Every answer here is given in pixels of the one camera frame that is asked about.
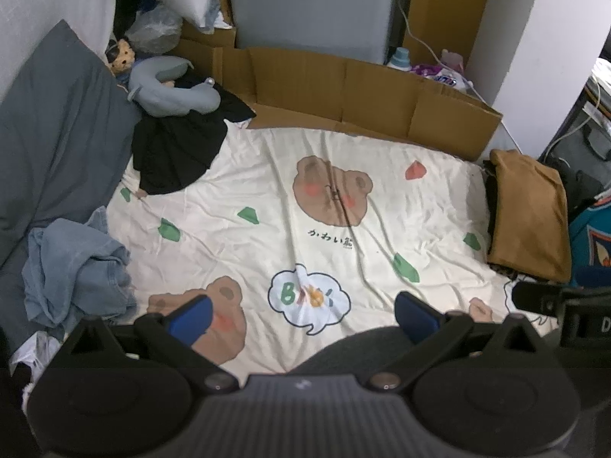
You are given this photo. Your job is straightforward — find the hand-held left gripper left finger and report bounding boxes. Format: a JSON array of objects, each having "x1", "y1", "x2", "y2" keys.
[{"x1": 64, "y1": 295, "x2": 239, "y2": 394}]

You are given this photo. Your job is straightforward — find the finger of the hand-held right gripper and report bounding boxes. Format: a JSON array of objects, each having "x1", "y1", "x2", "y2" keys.
[{"x1": 512, "y1": 281, "x2": 566, "y2": 318}]

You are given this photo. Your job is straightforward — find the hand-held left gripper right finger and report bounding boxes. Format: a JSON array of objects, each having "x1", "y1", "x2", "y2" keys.
[{"x1": 365, "y1": 291, "x2": 550, "y2": 392}]

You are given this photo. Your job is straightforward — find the light blue denim pants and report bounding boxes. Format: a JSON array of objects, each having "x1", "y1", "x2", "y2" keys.
[{"x1": 21, "y1": 206, "x2": 139, "y2": 339}]

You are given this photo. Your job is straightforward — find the leopard print cloth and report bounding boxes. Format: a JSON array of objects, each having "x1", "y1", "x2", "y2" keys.
[{"x1": 491, "y1": 262, "x2": 530, "y2": 282}]

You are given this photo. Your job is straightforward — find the teal printed cloth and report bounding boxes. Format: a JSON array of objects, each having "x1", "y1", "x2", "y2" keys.
[{"x1": 568, "y1": 198, "x2": 611, "y2": 289}]

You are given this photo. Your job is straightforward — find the folded brown garment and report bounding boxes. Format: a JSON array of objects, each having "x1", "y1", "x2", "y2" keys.
[{"x1": 487, "y1": 149, "x2": 572, "y2": 283}]

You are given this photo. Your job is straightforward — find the folded black cloth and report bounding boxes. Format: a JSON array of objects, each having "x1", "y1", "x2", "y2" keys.
[{"x1": 481, "y1": 157, "x2": 499, "y2": 249}]

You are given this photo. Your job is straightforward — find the grey bag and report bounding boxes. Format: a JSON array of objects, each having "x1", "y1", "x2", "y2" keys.
[{"x1": 544, "y1": 124, "x2": 611, "y2": 201}]

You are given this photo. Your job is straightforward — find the bear print bed sheet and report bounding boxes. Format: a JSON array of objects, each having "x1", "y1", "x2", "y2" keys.
[{"x1": 81, "y1": 124, "x2": 559, "y2": 377}]

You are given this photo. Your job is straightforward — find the black garment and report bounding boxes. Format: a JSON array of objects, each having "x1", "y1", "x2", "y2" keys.
[{"x1": 131, "y1": 69, "x2": 259, "y2": 196}]

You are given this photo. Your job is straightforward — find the grey neck pillow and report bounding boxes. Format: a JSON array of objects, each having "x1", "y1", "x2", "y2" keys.
[{"x1": 126, "y1": 56, "x2": 223, "y2": 118}]

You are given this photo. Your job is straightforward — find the pink bottle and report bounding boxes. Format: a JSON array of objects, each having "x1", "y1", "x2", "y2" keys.
[{"x1": 440, "y1": 48, "x2": 466, "y2": 74}]

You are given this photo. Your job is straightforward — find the white detergent bottle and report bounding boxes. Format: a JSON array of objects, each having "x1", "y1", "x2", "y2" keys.
[{"x1": 386, "y1": 47, "x2": 414, "y2": 72}]

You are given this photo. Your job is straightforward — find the flattened brown cardboard box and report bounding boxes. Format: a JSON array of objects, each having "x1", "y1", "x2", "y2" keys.
[{"x1": 174, "y1": 24, "x2": 504, "y2": 163}]

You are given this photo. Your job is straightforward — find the brown teddy bear doll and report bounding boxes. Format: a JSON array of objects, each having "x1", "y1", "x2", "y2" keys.
[{"x1": 105, "y1": 38, "x2": 139, "y2": 77}]

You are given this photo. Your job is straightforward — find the clear plastic bag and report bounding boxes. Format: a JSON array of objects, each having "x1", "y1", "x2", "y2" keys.
[{"x1": 125, "y1": 7, "x2": 184, "y2": 55}]

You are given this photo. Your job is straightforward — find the tall upright cardboard sheet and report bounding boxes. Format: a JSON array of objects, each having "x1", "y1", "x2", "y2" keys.
[{"x1": 403, "y1": 0, "x2": 497, "y2": 65}]

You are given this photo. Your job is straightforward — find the white cable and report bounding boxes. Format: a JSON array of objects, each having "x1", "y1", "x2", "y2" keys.
[{"x1": 396, "y1": 2, "x2": 492, "y2": 106}]

